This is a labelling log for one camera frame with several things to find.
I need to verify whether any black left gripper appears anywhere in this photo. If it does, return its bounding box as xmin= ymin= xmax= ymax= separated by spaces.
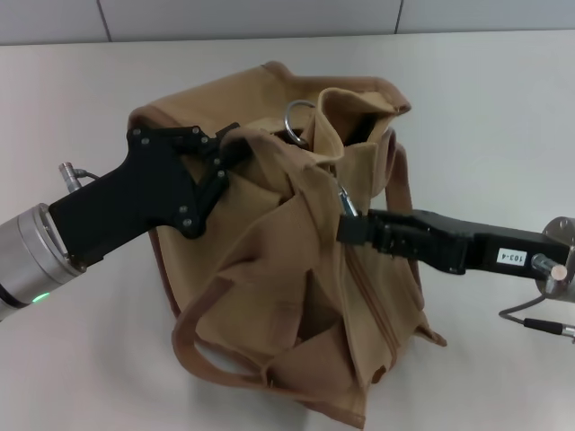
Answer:
xmin=48 ymin=121 xmax=255 ymax=270

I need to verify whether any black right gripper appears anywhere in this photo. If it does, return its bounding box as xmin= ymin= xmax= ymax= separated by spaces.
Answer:
xmin=339 ymin=208 xmax=552 ymax=282

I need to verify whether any silver metal zipper pull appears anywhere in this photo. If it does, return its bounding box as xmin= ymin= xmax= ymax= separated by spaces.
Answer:
xmin=336 ymin=184 xmax=361 ymax=219

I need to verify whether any khaki canvas food bag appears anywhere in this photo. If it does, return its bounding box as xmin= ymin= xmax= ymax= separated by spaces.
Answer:
xmin=128 ymin=60 xmax=448 ymax=431

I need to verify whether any silver metal bag ring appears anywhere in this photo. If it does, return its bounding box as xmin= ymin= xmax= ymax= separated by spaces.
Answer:
xmin=283 ymin=99 xmax=319 ymax=145

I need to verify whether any left arm connector cable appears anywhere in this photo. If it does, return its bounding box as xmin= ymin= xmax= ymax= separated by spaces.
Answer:
xmin=57 ymin=163 xmax=98 ymax=192

